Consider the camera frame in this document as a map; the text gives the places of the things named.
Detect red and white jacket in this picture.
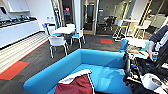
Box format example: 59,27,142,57
53,68,96,94

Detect person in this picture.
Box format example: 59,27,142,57
146,24,168,68

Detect white cushion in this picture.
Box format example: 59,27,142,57
125,36,152,50

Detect black cart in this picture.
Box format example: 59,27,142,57
122,52,168,94

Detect white rounded bag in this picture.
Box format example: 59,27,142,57
140,72,163,91

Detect yellow round stool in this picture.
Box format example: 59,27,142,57
134,19,152,40

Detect small blue sofa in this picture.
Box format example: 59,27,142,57
119,39,150,58

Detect white high table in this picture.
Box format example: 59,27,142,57
119,18,142,38

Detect white high stool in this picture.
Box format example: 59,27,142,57
111,19,125,41

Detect large blue sofa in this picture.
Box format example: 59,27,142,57
23,48,135,94

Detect wooden door with glass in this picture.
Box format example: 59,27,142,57
59,0,76,30
81,0,99,36

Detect white low table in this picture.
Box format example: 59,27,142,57
52,26,77,46

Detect white lower kitchen cabinets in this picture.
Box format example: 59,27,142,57
0,19,42,50

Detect glass meeting room wall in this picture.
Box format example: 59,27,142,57
97,0,135,35

